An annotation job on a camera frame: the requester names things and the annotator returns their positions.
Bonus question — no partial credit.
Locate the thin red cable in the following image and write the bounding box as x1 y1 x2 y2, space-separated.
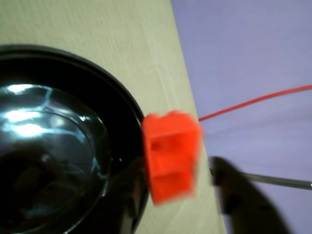
198 84 312 122

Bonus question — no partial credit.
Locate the red lego block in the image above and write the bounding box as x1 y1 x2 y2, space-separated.
141 111 203 205

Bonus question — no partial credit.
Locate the grey metal rod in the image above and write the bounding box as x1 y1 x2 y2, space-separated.
243 172 312 191

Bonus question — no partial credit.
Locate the brown corrugated cardboard sheet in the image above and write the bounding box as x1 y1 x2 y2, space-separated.
0 0 230 234

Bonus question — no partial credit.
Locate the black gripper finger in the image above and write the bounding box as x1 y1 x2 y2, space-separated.
210 156 291 234
114 156 149 234

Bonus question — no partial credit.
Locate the black round plastic bowl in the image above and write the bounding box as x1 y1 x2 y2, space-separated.
0 43 149 234

